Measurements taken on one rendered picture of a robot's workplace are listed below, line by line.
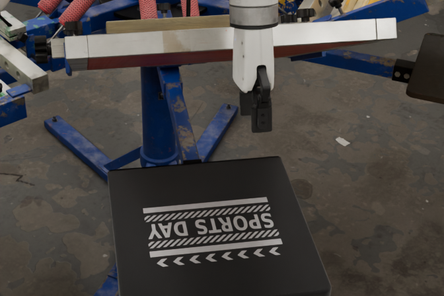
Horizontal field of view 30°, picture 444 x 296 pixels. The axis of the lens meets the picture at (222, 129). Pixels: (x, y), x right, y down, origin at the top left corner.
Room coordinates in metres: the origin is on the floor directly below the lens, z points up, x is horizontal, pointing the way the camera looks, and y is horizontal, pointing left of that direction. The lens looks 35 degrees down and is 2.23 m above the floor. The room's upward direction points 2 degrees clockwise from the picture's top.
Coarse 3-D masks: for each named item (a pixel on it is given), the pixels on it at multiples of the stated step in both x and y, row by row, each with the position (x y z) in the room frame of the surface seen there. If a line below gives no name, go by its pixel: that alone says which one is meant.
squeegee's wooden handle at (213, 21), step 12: (108, 24) 1.76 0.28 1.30; (120, 24) 1.77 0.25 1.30; (132, 24) 1.77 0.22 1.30; (144, 24) 1.77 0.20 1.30; (156, 24) 1.78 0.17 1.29; (168, 24) 1.78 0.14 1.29; (180, 24) 1.79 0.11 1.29; (192, 24) 1.79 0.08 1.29; (204, 24) 1.80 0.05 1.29; (216, 24) 1.80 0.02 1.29; (228, 24) 1.81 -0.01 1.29
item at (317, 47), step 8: (280, 48) 1.38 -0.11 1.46; (288, 48) 1.40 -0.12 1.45; (296, 48) 1.43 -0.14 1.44; (304, 48) 1.46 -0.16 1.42; (312, 48) 1.48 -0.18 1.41; (320, 48) 1.52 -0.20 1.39; (328, 48) 1.55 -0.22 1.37; (216, 56) 1.54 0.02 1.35; (224, 56) 1.58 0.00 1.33; (232, 56) 1.61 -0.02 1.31; (280, 56) 1.85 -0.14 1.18
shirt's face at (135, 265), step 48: (144, 192) 1.56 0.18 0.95; (192, 192) 1.57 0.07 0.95; (240, 192) 1.58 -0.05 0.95; (288, 192) 1.58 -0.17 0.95; (144, 240) 1.39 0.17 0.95; (288, 240) 1.41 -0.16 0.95; (144, 288) 1.24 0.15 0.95; (192, 288) 1.25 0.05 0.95; (240, 288) 1.25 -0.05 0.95; (288, 288) 1.26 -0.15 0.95
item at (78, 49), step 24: (288, 24) 1.29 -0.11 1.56; (312, 24) 1.30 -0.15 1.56; (336, 24) 1.31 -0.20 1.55; (360, 24) 1.32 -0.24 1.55; (384, 24) 1.32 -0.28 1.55; (72, 48) 1.21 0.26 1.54; (96, 48) 1.22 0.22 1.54; (120, 48) 1.22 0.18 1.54; (144, 48) 1.23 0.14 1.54; (168, 48) 1.24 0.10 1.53; (192, 48) 1.24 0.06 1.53; (216, 48) 1.25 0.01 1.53; (336, 48) 1.58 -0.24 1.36
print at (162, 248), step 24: (144, 216) 1.47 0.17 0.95; (168, 216) 1.48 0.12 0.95; (192, 216) 1.48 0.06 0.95; (216, 216) 1.48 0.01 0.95; (240, 216) 1.49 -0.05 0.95; (264, 216) 1.49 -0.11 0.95; (168, 240) 1.39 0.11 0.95; (192, 240) 1.40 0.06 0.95; (216, 240) 1.40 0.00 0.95; (240, 240) 1.40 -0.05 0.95; (264, 240) 1.41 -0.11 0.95; (168, 264) 1.32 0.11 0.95; (192, 264) 1.32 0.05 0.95
